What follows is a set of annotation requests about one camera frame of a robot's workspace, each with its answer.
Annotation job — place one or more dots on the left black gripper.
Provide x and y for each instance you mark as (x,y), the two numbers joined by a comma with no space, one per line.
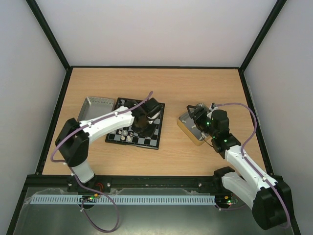
(149,133)

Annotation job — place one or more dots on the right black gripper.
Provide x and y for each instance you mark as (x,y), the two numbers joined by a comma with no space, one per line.
(198,114)

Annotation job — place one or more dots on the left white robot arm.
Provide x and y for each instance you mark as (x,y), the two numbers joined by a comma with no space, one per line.
(75,138)

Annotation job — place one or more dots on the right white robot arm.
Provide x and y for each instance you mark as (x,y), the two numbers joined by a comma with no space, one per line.
(268,197)

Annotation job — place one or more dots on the gold metal tin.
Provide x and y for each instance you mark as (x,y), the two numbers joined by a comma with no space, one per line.
(195,135)

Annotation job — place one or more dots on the black and grey chessboard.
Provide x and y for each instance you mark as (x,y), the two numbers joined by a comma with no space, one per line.
(150,141)

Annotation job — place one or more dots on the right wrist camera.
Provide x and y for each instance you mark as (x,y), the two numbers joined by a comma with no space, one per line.
(212,107)

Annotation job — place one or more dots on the light blue cable duct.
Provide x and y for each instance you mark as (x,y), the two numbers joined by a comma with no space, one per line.
(124,200)

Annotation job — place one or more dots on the metal base plate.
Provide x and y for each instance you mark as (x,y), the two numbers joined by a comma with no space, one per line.
(113,219)

